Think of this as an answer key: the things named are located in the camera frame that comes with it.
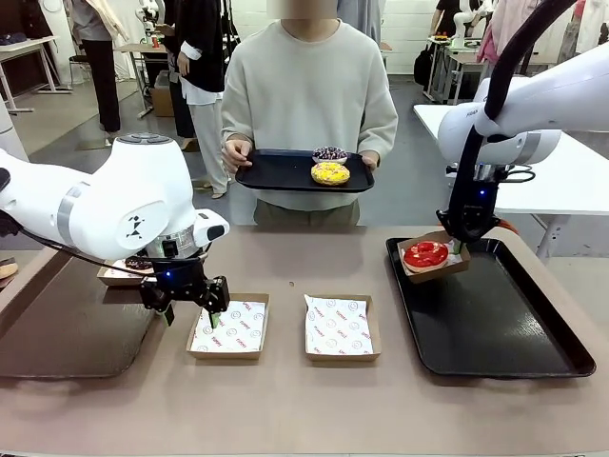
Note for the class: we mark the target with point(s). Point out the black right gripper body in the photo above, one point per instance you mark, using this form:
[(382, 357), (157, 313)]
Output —
[(484, 204)]

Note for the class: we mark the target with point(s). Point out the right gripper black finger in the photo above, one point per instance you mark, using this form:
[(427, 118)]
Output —
[(459, 247), (495, 223)]

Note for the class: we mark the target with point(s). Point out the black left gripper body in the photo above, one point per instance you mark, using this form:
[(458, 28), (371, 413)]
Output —
[(181, 278)]

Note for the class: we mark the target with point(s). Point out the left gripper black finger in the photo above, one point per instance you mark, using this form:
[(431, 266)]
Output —
[(154, 297), (216, 295)]

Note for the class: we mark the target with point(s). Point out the chocolate glazed sprinkle donut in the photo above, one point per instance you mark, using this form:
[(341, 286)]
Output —
[(138, 263)]

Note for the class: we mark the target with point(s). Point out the brown cardboard food box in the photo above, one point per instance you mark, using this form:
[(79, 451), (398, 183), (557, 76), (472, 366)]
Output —
[(433, 277), (114, 281), (342, 358), (223, 355)]

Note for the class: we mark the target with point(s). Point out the red glazed donut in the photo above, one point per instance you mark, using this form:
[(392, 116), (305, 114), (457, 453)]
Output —
[(416, 259)]

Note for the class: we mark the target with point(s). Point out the black serving tray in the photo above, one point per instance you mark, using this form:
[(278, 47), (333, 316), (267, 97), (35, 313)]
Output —
[(280, 173)]

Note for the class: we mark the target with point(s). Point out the yellow glazed sprinkle donut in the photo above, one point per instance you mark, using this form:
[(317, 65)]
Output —
[(323, 176)]

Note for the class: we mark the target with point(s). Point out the purple glazed sprinkle donut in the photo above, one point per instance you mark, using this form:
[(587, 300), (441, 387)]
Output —
[(330, 153)]

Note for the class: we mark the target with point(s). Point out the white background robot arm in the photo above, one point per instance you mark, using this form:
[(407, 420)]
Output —
[(464, 24), (148, 14)]

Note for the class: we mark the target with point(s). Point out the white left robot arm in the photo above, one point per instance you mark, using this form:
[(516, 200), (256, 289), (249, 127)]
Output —
[(133, 190)]

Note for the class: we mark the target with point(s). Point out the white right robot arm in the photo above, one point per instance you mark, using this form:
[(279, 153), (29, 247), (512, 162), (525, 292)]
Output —
[(547, 95)]

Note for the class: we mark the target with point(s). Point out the person's left hand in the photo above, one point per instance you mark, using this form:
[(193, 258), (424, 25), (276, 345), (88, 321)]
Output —
[(370, 160)]

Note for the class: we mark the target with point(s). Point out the person's right hand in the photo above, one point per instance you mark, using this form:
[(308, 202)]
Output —
[(235, 154)]

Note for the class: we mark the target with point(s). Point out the orange round stool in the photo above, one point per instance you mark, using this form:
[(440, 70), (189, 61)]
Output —
[(506, 224)]

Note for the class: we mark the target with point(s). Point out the white side table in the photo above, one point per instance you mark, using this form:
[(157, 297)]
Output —
[(571, 190)]

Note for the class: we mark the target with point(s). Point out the tan object at table edge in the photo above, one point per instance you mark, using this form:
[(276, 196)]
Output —
[(7, 269)]

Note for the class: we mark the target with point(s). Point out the black backpack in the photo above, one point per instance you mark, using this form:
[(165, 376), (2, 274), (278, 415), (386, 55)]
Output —
[(422, 66)]

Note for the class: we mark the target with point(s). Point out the bystander in pink top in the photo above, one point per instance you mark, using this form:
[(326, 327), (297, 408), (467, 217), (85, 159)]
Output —
[(490, 43)]

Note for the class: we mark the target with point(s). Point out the brown cardboard carton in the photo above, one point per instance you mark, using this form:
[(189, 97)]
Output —
[(162, 97)]

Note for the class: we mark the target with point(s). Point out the hanging grey patterned garment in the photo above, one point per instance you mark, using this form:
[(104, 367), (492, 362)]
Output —
[(568, 43)]

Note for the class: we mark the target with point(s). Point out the bystander in black shorts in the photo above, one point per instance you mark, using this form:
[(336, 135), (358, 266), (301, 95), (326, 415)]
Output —
[(445, 14)]

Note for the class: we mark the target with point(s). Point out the person in beige sweater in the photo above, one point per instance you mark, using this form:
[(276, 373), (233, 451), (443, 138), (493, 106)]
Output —
[(304, 95)]

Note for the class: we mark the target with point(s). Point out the bystander in black trousers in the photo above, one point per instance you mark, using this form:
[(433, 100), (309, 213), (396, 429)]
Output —
[(107, 71)]

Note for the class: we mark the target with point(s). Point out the bystander in black coat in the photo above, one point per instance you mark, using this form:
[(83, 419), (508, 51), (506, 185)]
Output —
[(204, 57)]

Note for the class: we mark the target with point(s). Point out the bystander in grey clothes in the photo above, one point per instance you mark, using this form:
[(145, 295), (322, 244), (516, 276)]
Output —
[(361, 19)]

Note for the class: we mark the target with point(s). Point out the background wooden top desk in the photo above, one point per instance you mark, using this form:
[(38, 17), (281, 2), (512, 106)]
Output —
[(143, 47)]

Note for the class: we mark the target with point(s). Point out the background desk with shoes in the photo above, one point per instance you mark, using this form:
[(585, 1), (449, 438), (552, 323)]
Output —
[(24, 47)]

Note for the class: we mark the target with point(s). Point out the background white frame workbench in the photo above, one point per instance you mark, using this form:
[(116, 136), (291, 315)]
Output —
[(457, 54)]

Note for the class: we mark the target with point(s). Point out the white cylindrical pedestal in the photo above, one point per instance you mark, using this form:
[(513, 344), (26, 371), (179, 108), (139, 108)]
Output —
[(9, 133)]

